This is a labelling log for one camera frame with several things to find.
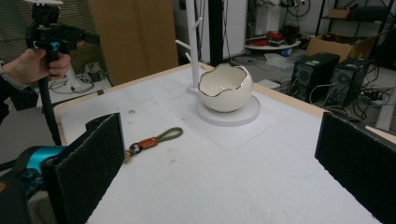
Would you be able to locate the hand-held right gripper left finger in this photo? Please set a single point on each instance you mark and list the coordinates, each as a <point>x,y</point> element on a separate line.
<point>84,168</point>

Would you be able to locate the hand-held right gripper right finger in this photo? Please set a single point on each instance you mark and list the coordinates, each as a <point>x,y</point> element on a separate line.
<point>358,161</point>

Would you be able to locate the white stand leg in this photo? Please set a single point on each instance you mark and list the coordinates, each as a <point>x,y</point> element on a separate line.
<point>74,79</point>

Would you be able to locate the brown cardboard panel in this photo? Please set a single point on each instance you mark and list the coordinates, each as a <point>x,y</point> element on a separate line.
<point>137,40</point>

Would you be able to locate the black stand pole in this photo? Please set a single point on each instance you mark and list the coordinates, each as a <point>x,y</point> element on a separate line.
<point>49,112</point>

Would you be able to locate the black computer tower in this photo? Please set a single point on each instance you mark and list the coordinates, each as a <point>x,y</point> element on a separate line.
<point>313,74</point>
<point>347,82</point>

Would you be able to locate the white branch stand round base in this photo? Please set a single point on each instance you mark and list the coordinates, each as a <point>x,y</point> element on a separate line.
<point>193,46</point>

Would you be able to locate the open cardboard box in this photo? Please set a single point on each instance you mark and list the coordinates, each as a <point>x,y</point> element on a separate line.
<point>333,46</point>

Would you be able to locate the clear plastic container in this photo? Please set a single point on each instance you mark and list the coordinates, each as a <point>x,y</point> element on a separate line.
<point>278,60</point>

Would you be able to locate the round white table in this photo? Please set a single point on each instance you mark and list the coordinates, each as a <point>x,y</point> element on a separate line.
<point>274,46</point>

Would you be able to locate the white eggshell-shaped ceramic bowl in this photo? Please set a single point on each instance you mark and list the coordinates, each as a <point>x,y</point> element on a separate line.
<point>229,93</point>

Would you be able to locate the white board panel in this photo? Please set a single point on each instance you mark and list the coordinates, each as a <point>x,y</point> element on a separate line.
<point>236,28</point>

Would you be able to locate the black metal shelf rack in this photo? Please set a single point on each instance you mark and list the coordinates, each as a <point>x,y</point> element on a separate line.
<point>358,12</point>

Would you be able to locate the black vertical post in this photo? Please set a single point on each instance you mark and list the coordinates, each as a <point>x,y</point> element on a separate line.
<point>215,31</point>

